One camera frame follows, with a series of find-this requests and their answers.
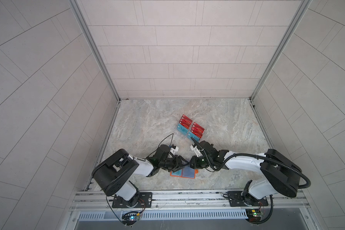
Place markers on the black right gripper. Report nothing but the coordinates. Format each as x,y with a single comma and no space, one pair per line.
193,162

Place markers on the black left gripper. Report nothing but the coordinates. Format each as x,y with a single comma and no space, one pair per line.
175,163

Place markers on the orange card holder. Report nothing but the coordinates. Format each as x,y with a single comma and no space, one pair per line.
188,172

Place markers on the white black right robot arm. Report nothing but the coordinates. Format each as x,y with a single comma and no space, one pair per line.
280,175

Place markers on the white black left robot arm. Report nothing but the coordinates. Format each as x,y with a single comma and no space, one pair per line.
112,175

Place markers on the teal card right stack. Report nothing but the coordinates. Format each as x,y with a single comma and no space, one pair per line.
194,137

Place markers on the teal card stack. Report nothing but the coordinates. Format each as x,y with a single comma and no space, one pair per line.
183,130
194,137

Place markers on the red card right stack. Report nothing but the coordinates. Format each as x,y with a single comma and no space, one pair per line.
197,130

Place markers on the red card stack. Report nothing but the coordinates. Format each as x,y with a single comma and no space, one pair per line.
197,130
185,121

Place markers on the teal card left stack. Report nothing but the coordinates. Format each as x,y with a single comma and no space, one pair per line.
183,130

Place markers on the red card left stack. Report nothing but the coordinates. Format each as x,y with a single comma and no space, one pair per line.
185,121

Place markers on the vent grille strip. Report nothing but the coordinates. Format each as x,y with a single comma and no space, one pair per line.
168,215

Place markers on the left circuit board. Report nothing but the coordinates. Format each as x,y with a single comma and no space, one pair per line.
130,218

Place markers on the circuit board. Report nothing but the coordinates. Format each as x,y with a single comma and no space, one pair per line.
130,218
254,215

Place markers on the right circuit board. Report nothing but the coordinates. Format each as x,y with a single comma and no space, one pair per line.
254,215

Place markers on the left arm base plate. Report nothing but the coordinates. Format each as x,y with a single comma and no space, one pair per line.
140,200

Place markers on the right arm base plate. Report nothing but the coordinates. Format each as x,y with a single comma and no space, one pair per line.
237,199

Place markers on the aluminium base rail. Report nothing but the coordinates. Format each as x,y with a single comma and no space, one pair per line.
179,200

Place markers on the aluminium corner post right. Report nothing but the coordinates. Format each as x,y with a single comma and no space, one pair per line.
280,48

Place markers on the aluminium corner post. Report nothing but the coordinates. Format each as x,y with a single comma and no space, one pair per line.
280,48
88,36

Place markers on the aluminium corner post left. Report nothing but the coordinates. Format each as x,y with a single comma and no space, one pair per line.
88,36

